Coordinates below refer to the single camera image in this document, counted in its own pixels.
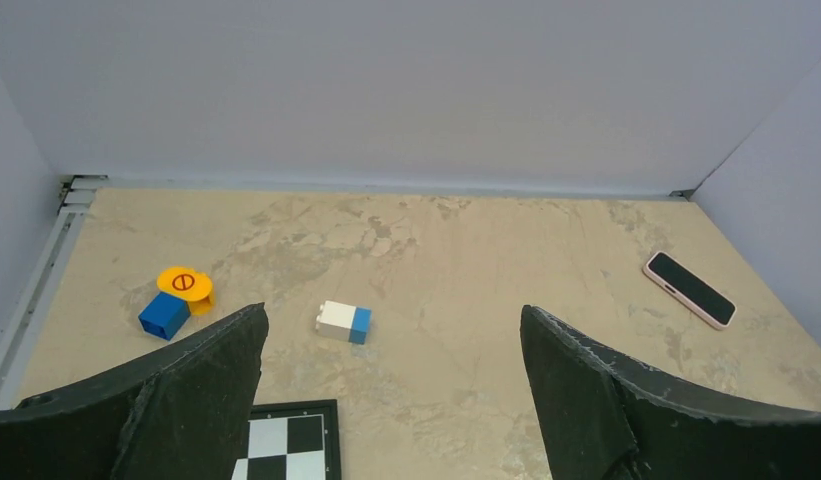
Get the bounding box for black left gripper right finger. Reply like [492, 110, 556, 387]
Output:
[520, 305, 821, 479]

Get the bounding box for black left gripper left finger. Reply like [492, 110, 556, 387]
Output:
[0, 303, 269, 479]

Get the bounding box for phone in pink case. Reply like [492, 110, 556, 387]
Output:
[643, 251, 737, 330]

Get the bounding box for black and white chessboard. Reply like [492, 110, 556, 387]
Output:
[231, 399, 342, 480]

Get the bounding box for orange toy piece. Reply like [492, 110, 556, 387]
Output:
[156, 266, 215, 316]

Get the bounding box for white and blue toy brick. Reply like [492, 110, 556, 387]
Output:
[315, 300, 372, 345]

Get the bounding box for aluminium frame rail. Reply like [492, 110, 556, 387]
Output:
[0, 175, 110, 410]

